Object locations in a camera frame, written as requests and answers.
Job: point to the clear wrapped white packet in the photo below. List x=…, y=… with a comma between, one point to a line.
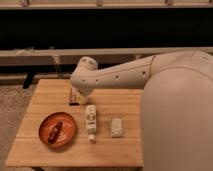
x=116, y=127

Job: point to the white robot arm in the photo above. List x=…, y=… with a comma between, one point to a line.
x=176, y=105

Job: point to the white plastic bottle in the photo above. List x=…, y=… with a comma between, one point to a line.
x=91, y=122

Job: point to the dark snack bar in bowl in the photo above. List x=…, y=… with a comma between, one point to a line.
x=54, y=133

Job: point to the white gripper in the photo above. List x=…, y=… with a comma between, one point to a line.
x=81, y=99

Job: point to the grey horizontal wall rail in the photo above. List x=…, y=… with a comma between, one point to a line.
x=30, y=57

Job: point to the red brown snack box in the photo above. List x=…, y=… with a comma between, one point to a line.
x=73, y=97

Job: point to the wooden table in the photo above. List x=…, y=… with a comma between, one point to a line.
x=52, y=95

